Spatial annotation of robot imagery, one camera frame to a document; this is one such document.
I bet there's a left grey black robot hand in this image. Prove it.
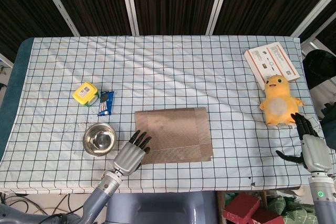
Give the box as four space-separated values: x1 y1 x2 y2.
112 130 153 177

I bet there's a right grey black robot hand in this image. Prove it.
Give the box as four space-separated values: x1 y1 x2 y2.
275 112 336 174

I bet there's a stainless steel bowl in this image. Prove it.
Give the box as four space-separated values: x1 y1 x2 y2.
82 123 117 158

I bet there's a brown woven placemat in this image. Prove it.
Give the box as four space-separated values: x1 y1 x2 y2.
134 106 214 166

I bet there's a white black grid tablecloth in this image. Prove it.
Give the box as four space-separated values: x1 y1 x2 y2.
0 35 326 195

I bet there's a blue snack packet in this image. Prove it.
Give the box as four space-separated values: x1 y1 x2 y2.
97 91 116 116

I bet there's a blue-grey robot torso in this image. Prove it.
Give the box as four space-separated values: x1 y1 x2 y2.
104 191 218 224

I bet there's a yellow plush toy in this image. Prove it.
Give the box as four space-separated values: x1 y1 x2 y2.
259 74 305 126

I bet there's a green patterned cloth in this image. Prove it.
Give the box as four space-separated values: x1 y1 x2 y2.
272 195 318 224

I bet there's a green tub with yellow lid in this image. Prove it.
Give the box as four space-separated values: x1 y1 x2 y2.
72 81 98 107

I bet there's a small red box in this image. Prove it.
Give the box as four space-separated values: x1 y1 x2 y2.
250 208 284 224

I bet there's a black chair back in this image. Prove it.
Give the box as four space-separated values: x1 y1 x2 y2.
301 49 336 91

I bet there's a large red box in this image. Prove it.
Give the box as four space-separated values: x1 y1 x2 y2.
223 193 260 224

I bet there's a white box with red print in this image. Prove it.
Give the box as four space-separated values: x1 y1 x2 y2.
244 42 301 91

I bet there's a black floor cable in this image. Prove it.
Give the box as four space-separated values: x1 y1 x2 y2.
0 192 87 224

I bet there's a white partition frame post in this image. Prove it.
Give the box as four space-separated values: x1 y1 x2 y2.
206 0 234 35
119 0 140 36
34 0 80 37
290 0 336 38

